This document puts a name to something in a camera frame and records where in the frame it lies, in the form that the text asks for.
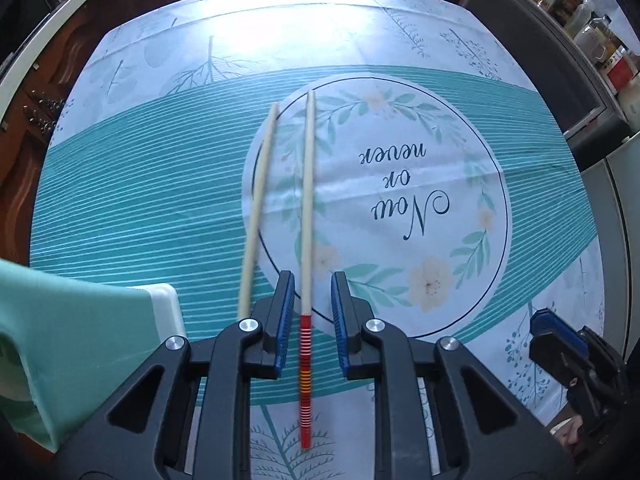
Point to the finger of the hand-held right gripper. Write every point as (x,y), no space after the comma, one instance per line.
(550,352)
(552,322)

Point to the white kitchen countertop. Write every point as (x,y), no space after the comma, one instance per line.
(50,39)

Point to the red label white jar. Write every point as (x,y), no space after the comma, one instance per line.
(622,72)

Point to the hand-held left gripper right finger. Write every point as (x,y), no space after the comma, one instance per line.
(342,320)

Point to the clear plastic bottle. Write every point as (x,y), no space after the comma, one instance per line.
(595,37)

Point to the pale red-banded chopstick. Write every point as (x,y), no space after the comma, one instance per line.
(306,210)

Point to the green plastic utensil holder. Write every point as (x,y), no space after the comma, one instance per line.
(75,340)

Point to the pale grey refrigerator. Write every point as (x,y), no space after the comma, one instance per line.
(620,235)

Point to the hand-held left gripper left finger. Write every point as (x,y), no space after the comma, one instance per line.
(285,320)

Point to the pale bamboo chopstick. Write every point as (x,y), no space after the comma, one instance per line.
(260,200)

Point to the printed teal tablecloth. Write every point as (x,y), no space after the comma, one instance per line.
(400,110)

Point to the brown wooden base cabinets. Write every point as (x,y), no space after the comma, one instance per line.
(20,170)

